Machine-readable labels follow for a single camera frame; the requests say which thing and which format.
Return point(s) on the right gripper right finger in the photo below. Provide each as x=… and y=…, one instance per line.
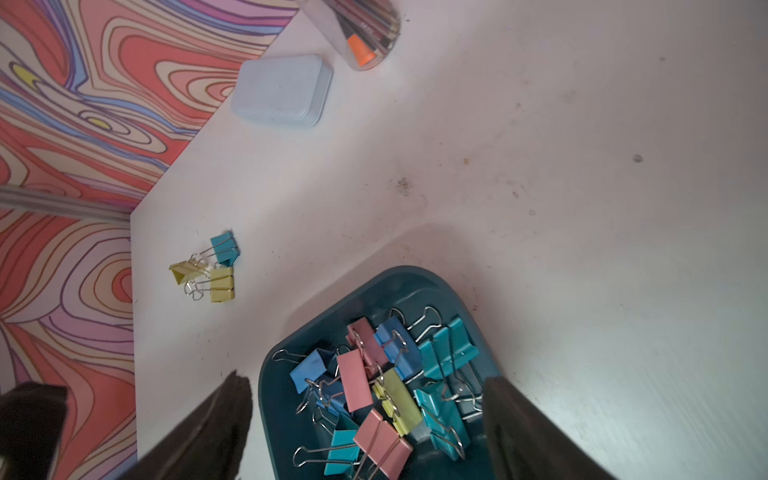
x=525, y=444

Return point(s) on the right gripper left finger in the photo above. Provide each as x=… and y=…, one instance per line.
x=209, y=443

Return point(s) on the dark teal storage tray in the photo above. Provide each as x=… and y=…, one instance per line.
x=318, y=444

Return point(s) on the teal binder clip lone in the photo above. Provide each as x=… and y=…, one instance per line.
x=441, y=416

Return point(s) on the blue binder clip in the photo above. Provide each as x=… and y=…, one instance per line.
x=306, y=366
x=329, y=394
x=400, y=340

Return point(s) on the pink binder clip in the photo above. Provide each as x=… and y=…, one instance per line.
x=354, y=380
x=383, y=445
x=360, y=335

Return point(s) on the yellow binder clip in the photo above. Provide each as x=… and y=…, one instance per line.
x=218, y=286
x=397, y=402

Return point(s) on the olive binder clip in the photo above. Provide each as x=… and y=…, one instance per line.
x=188, y=270

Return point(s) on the large teal binder clip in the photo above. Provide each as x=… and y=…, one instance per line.
x=447, y=351

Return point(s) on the blue binder clip top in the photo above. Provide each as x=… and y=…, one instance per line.
x=400, y=340

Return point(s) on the translucent plastic case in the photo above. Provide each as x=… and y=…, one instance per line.
x=286, y=91

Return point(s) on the clear pen cup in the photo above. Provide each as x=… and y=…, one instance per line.
x=363, y=32

